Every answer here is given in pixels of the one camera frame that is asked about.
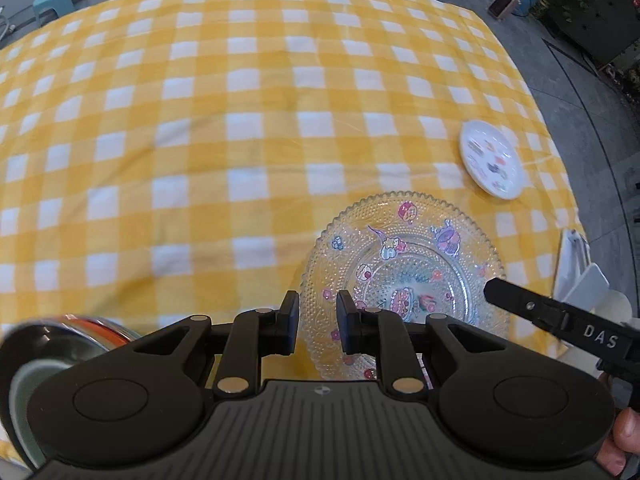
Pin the yellow checked tablecloth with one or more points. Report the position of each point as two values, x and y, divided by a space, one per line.
200 110

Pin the stainless steel bowl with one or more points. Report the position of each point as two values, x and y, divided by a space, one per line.
55 342

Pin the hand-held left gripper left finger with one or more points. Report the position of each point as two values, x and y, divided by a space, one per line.
289 322

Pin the white folding chair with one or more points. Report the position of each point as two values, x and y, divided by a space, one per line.
575 280

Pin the clear glass cartoon plate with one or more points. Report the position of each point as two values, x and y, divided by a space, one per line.
425 260

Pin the black planter with plants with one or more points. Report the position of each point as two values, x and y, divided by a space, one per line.
600 25

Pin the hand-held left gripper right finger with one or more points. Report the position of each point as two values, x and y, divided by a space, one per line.
345 325

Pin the pink space heater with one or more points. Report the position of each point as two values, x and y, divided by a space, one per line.
505 4

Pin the small white printed plate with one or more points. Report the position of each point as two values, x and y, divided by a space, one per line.
492 160

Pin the person's right hand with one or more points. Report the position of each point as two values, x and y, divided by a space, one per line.
629 440

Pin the green ceramic bowl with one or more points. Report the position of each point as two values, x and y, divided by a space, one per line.
20 410

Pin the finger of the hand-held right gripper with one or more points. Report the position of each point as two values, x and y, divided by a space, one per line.
550 317

